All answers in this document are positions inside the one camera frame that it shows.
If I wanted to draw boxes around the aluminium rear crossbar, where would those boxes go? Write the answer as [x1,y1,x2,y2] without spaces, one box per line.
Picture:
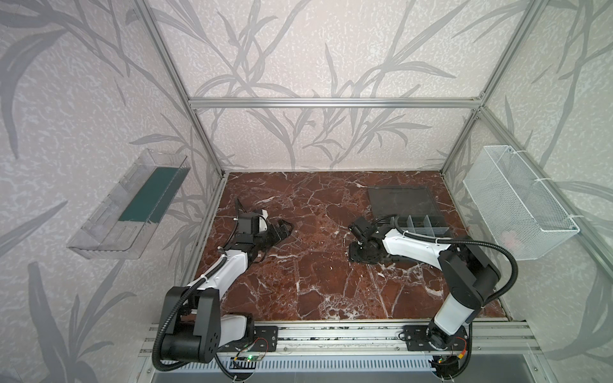
[188,97,481,109]

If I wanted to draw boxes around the aluminium frame post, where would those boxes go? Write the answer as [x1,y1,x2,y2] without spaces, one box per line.
[440,1,549,175]

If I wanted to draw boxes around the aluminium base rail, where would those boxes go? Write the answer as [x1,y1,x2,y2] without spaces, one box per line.
[210,319,542,356]

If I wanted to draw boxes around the clear plastic organizer box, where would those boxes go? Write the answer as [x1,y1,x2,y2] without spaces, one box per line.
[364,186,451,269]

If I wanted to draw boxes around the white wire mesh basket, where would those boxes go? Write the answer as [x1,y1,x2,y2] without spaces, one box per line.
[463,145,580,261]

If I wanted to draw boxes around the pink object in basket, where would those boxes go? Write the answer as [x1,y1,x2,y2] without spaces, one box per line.
[499,231,523,252]

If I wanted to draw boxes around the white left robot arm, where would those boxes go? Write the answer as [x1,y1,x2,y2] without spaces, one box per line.
[152,210,294,372]

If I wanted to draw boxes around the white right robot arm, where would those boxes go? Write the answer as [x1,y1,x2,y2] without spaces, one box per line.
[348,215,519,350]

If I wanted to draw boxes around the clear wall shelf green bottom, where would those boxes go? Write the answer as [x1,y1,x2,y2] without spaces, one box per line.
[67,149,191,260]

